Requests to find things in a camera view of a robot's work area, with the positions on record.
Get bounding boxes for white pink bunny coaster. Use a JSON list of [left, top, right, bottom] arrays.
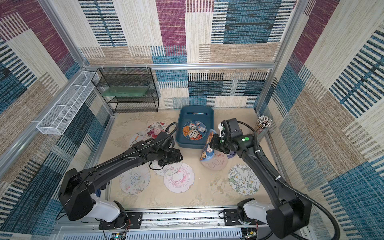
[[151, 161, 183, 177]]

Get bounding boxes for blue cartoon animals coaster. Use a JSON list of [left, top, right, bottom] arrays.
[[182, 121, 207, 141]]

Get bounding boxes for pink kitty ring coaster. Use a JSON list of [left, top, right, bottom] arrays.
[[164, 164, 195, 194]]

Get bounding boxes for white butterfly coaster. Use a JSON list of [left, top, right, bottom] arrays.
[[119, 165, 151, 195]]

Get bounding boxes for blue red cartoon coaster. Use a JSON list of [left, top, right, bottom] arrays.
[[200, 129, 216, 162]]

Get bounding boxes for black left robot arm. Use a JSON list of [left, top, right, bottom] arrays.
[[58, 131, 183, 229]]

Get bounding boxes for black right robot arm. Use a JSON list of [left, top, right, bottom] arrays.
[[210, 119, 341, 240]]

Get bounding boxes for teal plastic storage box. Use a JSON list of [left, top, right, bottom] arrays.
[[176, 106, 214, 149]]

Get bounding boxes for purple space bunny coaster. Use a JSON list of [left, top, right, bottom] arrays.
[[227, 152, 236, 159]]

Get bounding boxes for pink bear bow coaster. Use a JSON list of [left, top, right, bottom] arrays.
[[200, 151, 228, 171]]

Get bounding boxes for red rose floral coaster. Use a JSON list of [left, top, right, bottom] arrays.
[[145, 122, 168, 139]]

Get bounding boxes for white cat coaster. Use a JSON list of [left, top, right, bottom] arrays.
[[129, 131, 148, 146]]

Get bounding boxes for clear cup of pencils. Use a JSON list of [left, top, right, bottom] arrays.
[[256, 115, 273, 142]]

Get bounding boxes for white green floral coaster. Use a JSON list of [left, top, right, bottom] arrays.
[[228, 164, 261, 196]]

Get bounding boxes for green board on shelf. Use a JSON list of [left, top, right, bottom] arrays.
[[102, 87, 148, 97]]

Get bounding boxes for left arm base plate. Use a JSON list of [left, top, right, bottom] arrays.
[[99, 212, 143, 230]]

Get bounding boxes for black wire mesh shelf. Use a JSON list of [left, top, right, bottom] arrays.
[[92, 67, 160, 114]]

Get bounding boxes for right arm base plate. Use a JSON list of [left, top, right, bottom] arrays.
[[219, 209, 257, 226]]

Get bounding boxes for white wire mesh basket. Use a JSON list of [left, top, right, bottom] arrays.
[[37, 71, 95, 136]]

